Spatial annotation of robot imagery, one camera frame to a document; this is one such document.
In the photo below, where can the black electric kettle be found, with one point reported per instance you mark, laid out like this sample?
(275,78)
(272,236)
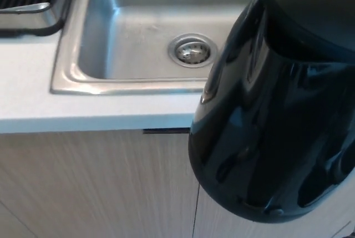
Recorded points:
(263,110)

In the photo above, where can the metal sink drain strainer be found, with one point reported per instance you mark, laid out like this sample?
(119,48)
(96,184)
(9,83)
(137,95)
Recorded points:
(192,50)

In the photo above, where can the stainless steel sink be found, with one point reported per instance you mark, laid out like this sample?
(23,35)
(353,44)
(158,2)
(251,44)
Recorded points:
(138,27)

